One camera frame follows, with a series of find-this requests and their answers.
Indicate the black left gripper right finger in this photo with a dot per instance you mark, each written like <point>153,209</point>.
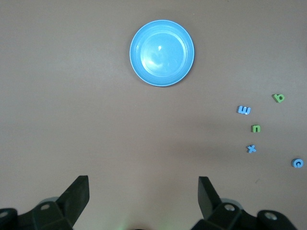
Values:
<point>211,203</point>

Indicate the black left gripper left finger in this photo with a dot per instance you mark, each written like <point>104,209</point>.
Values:
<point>72,198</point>

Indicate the blue letter x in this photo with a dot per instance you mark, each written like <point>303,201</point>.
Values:
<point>251,149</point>

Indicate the green letter n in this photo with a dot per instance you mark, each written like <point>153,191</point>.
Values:
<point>252,129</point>

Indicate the blue letter C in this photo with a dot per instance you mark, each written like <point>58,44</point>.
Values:
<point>294,163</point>

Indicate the green letter b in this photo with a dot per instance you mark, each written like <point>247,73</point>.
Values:
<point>275,97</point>

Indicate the brown table cover sheet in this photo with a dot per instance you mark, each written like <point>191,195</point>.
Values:
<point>72,95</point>

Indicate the blue plate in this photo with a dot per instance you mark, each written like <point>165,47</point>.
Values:
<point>162,52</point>

